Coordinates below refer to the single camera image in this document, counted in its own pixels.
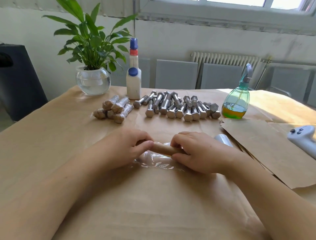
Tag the person's left hand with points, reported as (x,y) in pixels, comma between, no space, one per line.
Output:
(121,148)

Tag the person's right hand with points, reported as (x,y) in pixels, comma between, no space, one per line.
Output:
(207,153)

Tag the white cling film roll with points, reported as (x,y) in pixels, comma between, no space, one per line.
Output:
(223,140)

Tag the clear cling film sheet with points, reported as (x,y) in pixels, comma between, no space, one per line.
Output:
(155,160)

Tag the steel hex bolt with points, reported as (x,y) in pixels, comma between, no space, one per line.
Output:
(163,148)

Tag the green spray bottle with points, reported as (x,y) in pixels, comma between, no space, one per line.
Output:
(235,106)

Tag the pile of steel bolts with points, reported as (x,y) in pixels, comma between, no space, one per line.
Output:
(177,106)

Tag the stack of brown paper sheets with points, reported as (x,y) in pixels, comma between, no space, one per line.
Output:
(276,151)

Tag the person's left forearm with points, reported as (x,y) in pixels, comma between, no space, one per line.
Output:
(42,202)

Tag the person's right forearm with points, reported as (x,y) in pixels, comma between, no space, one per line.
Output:
(276,202)

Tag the white glue bottle blue cap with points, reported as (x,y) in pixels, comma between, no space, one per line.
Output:
(134,84)

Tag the round glass vase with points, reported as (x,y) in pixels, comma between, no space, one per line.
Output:
(93,81)

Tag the grey chair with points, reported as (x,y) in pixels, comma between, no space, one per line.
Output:
(291,81)
(145,73)
(176,75)
(312,89)
(221,76)

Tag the large brown paper table cover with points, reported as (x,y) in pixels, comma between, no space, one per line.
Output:
(39,143)

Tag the white radiator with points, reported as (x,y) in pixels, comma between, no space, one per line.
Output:
(224,60)

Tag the white handheld controller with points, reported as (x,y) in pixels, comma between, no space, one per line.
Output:
(303,139)

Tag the green leafy plant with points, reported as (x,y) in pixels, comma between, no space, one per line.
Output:
(89,39)

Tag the black trash bin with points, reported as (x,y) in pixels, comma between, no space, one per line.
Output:
(19,84)

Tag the white framed window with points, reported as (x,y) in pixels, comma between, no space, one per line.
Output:
(227,12)

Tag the white vertical blind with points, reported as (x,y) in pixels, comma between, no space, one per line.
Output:
(29,4)

